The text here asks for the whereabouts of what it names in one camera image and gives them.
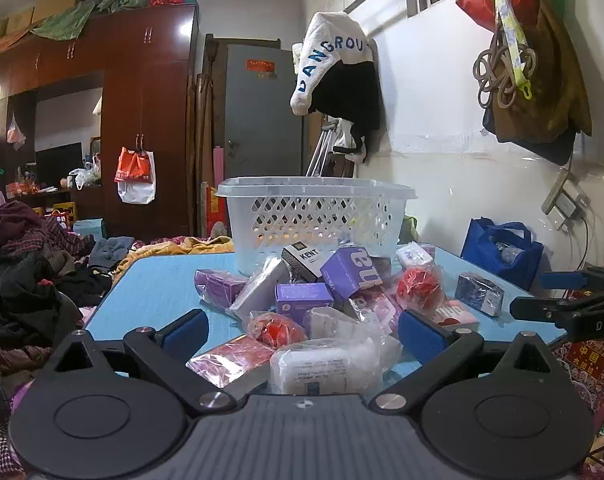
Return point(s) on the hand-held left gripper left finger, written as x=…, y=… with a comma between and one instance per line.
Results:
x=187, y=329

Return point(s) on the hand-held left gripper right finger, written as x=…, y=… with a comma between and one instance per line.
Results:
x=421, y=336

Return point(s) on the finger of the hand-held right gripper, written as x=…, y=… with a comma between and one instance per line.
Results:
x=536, y=308
x=556, y=280

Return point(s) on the purple packet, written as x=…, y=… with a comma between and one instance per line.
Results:
x=219, y=285

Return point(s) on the large purple box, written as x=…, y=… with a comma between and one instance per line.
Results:
x=349, y=270

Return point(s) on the small purple box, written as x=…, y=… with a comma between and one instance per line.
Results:
x=302, y=300

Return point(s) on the white plastic lattice basket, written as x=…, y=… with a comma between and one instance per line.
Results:
x=307, y=210

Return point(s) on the white and pink box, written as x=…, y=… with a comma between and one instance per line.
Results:
x=451, y=316

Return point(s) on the red ball in clear bag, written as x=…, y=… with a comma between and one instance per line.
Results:
x=419, y=287

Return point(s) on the red printed cloth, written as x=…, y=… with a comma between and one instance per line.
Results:
x=589, y=375

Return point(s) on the pink patterned packet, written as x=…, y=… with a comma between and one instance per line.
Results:
x=376, y=305

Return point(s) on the pink foil packet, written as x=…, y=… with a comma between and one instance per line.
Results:
x=232, y=360

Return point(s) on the blue tote bag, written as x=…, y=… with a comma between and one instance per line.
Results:
x=501, y=265

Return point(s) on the yellow blanket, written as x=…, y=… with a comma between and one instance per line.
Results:
x=182, y=250

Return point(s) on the small white pink packet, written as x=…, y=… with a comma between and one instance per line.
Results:
x=414, y=255

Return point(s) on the silver grey packet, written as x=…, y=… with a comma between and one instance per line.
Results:
x=259, y=287

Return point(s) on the red item in clear bag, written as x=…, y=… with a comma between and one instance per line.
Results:
x=277, y=331

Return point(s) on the white tissue pack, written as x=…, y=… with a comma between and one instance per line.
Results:
x=332, y=320

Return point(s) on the grey cloth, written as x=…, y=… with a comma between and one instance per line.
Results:
x=109, y=251

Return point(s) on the red paper bag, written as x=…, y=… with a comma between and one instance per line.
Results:
x=216, y=210

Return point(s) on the black and white cigarette box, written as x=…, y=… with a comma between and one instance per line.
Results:
x=304, y=257

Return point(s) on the teal box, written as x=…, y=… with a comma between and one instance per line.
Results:
x=89, y=229

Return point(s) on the red and white plastic bag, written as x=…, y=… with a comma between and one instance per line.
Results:
x=134, y=175

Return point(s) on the pile of dark clothes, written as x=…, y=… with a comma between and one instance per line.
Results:
x=22, y=280

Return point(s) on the brown hanging bag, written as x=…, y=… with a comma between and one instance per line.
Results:
x=546, y=100

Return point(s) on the wooden planks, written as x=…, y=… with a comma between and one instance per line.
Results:
x=204, y=135

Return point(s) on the black television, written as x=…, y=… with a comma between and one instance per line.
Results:
x=57, y=162

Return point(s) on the metal crutches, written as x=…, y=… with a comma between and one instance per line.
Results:
x=322, y=147

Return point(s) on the grey metal door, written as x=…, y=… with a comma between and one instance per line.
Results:
x=262, y=120

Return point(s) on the brown wooden wardrobe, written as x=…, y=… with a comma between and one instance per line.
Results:
x=147, y=100

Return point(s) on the pink plastic bag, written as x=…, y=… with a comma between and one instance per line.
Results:
x=16, y=132

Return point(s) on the white and black sweatshirt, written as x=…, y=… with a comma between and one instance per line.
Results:
x=332, y=40

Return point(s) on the green cloth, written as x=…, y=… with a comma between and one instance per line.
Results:
x=67, y=22

